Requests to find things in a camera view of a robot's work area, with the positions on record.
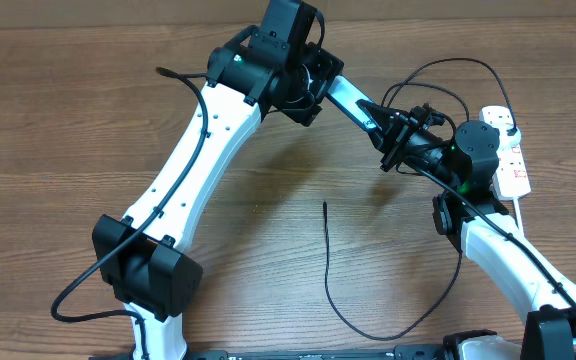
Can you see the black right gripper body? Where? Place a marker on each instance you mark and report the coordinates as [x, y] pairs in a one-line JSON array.
[[413, 141]]

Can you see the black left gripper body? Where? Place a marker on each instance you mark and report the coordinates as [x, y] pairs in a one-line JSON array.
[[321, 68]]

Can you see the Samsung Galaxy smartphone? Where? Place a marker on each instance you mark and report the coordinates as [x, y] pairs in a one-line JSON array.
[[346, 96]]

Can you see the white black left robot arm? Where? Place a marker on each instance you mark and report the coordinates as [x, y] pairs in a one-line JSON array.
[[264, 68]]

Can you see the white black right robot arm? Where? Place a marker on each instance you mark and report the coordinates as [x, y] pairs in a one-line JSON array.
[[479, 168]]

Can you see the white charger plug adapter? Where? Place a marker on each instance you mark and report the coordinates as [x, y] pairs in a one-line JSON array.
[[508, 137]]

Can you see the white power strip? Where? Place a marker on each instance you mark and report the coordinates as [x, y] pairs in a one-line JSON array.
[[510, 181]]

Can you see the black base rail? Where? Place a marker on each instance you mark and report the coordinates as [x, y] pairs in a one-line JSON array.
[[318, 355]]

